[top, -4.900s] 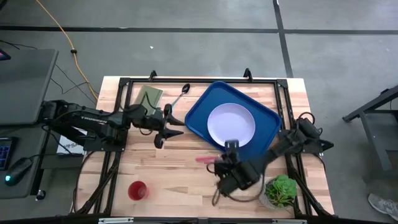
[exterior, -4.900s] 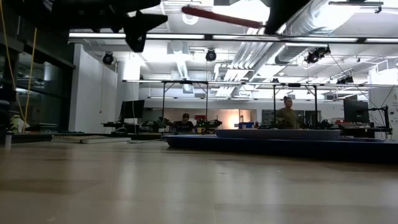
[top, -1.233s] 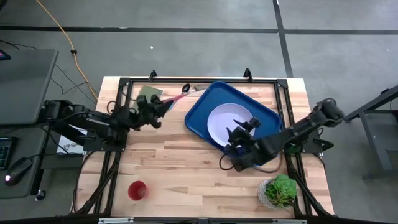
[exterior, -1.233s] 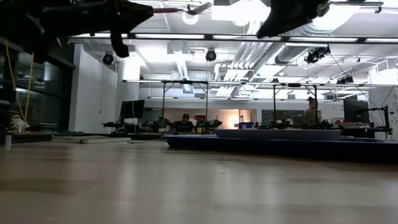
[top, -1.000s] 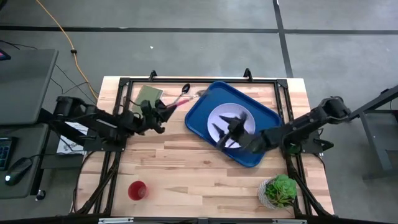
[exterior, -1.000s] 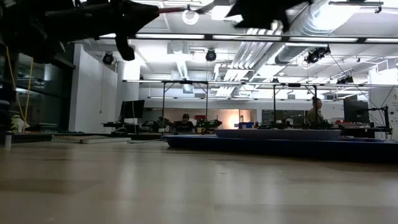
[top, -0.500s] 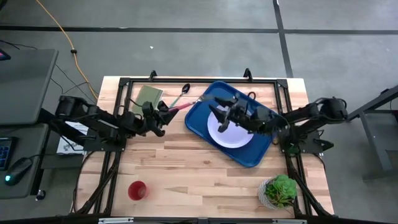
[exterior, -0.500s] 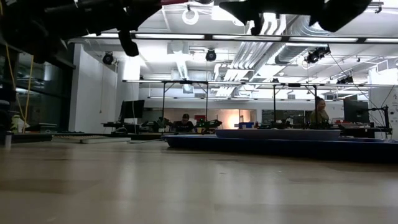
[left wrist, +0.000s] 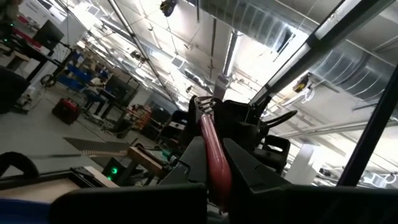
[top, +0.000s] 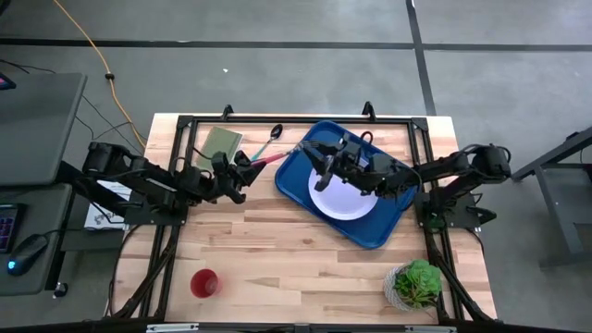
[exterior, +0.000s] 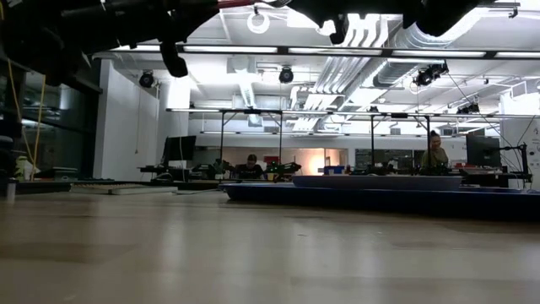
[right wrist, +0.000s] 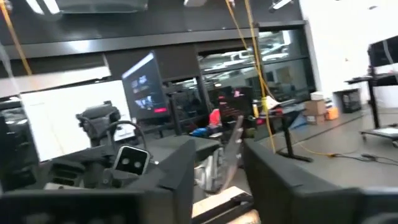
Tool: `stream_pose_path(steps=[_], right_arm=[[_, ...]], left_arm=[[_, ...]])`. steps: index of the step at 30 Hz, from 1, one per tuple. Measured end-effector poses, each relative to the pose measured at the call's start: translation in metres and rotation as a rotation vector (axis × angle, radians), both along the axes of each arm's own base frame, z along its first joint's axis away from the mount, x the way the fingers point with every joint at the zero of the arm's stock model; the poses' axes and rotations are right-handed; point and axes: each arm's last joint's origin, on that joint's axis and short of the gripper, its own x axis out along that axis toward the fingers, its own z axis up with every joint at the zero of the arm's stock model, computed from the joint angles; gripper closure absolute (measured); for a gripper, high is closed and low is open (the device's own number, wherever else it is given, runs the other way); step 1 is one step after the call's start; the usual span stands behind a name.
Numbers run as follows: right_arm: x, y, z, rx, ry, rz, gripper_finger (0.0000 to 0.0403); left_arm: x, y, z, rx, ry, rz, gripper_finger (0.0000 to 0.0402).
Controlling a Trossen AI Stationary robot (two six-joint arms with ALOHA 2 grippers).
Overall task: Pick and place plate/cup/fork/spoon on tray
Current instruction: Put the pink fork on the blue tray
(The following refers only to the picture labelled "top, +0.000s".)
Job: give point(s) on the white printed sheet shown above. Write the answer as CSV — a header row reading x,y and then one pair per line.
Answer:
x,y
104,217

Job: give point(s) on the grey desk top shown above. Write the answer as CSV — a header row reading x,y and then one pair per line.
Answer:
x,y
37,129

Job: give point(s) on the grey metal stand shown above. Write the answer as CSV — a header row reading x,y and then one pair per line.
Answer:
x,y
555,185

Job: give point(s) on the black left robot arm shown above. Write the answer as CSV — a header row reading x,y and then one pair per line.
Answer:
x,y
152,182

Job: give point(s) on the black metal rig frame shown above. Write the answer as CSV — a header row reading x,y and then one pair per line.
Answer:
x,y
300,119

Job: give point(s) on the succulent in white patterned pot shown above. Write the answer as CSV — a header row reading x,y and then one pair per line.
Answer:
x,y
418,282

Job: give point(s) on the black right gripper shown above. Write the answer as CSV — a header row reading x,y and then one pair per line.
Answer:
x,y
365,168

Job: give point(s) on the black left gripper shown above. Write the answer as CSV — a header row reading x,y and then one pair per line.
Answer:
x,y
226,182

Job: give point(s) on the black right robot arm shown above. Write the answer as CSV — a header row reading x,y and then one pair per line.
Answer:
x,y
462,164

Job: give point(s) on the white round plate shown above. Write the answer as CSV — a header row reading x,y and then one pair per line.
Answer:
x,y
342,203

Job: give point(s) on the black computer mouse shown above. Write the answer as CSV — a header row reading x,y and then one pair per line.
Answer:
x,y
25,254

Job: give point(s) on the black backlit keyboard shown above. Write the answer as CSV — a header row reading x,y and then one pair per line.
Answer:
x,y
7,226

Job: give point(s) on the red plastic cup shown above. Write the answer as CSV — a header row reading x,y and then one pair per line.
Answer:
x,y
203,283

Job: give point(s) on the blue plastic tray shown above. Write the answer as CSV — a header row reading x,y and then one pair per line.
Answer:
x,y
361,231

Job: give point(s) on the green sponge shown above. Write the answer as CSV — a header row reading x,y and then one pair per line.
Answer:
x,y
217,143

